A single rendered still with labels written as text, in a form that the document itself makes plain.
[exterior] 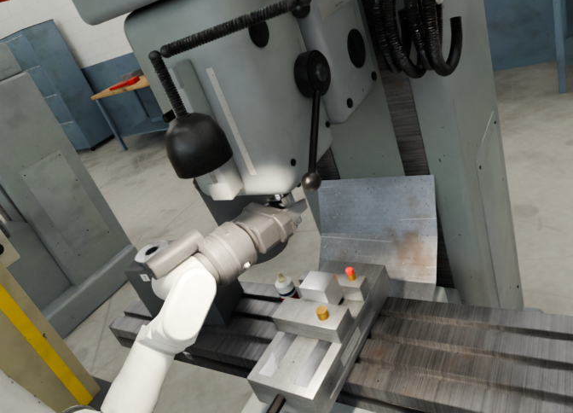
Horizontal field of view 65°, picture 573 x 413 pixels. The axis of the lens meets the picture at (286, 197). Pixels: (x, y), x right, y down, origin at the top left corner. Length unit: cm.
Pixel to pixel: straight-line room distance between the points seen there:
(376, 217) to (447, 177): 20
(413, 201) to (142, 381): 73
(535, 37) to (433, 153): 392
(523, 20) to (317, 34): 422
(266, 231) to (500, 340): 47
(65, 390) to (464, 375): 213
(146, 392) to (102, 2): 54
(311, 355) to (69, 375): 191
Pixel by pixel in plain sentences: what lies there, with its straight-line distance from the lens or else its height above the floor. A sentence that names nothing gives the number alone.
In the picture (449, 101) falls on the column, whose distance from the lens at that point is 105.
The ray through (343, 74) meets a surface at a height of 142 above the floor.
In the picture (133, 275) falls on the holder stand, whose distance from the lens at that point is 119.
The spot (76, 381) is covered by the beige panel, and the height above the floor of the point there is 18.
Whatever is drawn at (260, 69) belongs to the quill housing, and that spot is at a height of 150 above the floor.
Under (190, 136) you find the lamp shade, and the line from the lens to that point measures 51.
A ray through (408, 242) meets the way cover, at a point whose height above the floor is 93.
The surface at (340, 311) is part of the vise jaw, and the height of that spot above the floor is 103.
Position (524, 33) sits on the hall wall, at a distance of 497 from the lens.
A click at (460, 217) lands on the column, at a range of 119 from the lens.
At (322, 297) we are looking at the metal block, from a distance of 91.
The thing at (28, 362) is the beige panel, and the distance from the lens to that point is 254.
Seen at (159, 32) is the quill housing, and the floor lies 159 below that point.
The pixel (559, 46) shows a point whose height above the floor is 38.
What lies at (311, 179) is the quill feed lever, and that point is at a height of 134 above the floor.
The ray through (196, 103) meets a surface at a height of 149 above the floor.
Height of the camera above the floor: 162
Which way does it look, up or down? 26 degrees down
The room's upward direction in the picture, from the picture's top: 22 degrees counter-clockwise
